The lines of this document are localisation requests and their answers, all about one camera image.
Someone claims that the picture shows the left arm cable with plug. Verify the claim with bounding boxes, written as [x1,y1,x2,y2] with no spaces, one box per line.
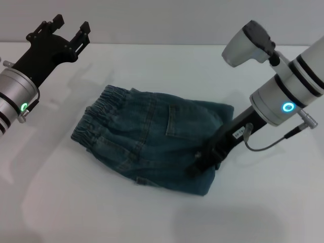
[17,91,42,124]

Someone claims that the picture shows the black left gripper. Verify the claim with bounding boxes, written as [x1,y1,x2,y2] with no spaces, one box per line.
[11,14,91,88]

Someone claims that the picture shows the right arm cable with plug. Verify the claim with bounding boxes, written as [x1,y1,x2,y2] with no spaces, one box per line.
[241,109,318,152]

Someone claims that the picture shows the arm cable with plug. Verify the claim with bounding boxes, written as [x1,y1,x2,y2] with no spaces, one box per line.
[241,109,318,152]
[17,91,42,124]

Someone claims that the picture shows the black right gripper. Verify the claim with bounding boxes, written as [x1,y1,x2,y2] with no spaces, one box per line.
[186,105,266,178]

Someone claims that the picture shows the blue denim shorts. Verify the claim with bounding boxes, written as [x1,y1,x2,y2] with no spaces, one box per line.
[70,85,235,197]

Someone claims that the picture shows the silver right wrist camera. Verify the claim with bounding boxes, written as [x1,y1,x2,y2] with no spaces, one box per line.
[221,20,282,68]

